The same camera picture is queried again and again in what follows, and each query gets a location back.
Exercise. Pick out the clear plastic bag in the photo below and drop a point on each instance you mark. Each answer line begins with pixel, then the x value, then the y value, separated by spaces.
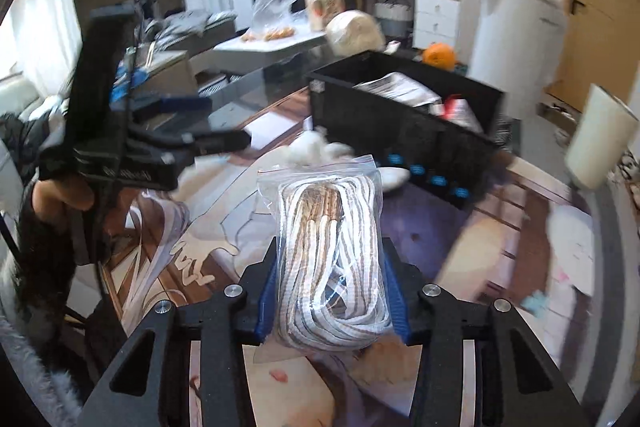
pixel 277 4

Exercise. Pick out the red and white tissue packet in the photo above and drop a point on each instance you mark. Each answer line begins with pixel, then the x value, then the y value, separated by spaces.
pixel 460 112

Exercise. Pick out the silver foil packet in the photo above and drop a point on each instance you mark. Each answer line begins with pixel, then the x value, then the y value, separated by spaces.
pixel 400 88

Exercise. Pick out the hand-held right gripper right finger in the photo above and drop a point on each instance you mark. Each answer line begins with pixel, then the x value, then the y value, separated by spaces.
pixel 401 307

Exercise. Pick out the bed with grey clothes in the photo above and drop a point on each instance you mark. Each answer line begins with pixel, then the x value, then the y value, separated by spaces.
pixel 195 24

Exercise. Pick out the orange pumpkin plush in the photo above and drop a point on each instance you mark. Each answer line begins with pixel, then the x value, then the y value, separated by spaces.
pixel 440 56

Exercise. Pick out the white and blue plush toy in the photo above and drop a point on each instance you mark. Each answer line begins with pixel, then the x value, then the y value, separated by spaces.
pixel 320 149

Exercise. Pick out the white desk with drawers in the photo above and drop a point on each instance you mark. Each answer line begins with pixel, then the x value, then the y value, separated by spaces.
pixel 435 7

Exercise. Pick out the black storage box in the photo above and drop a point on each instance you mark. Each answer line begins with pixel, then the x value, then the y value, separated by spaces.
pixel 430 147

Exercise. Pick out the pile of small brown snacks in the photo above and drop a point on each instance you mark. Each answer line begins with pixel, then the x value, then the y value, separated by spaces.
pixel 270 34

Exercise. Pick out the white side table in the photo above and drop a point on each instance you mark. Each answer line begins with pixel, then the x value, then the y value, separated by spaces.
pixel 270 44

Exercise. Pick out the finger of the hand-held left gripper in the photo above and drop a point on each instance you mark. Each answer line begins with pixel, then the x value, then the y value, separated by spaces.
pixel 175 104
pixel 215 141

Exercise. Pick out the person's left forearm dark sleeve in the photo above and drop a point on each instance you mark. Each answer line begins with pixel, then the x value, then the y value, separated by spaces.
pixel 40 287

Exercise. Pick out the white washing machine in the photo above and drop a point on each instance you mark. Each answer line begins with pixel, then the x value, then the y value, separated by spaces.
pixel 515 42

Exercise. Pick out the beige round bundle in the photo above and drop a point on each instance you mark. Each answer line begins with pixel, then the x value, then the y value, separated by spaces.
pixel 355 34

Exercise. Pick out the white cylindrical bin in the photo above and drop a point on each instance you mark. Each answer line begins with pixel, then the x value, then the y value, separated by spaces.
pixel 600 137

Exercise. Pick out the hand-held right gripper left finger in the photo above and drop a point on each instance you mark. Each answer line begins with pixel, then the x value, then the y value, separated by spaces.
pixel 267 307

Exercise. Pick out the person's left hand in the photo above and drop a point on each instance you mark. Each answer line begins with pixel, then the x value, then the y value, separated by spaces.
pixel 55 202

